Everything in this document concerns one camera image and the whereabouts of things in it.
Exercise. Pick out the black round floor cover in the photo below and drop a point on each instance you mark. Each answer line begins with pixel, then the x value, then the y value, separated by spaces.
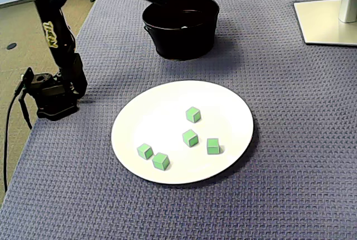
pixel 11 46

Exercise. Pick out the white monitor stand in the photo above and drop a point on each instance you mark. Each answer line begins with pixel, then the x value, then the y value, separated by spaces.
pixel 320 22

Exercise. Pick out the white round plate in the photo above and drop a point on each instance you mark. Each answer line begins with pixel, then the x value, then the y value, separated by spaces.
pixel 223 117

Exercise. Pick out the green cube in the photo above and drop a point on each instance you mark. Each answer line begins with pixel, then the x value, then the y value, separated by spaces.
pixel 145 151
pixel 190 138
pixel 213 146
pixel 161 161
pixel 193 114

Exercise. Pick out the black robot arm with stickers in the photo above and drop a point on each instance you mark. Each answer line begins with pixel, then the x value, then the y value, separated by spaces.
pixel 67 64

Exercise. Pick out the blue woven table cloth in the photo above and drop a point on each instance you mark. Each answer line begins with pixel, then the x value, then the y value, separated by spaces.
pixel 279 139

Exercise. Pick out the black metal bucket container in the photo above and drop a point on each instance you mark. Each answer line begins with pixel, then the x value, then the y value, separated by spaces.
pixel 181 42

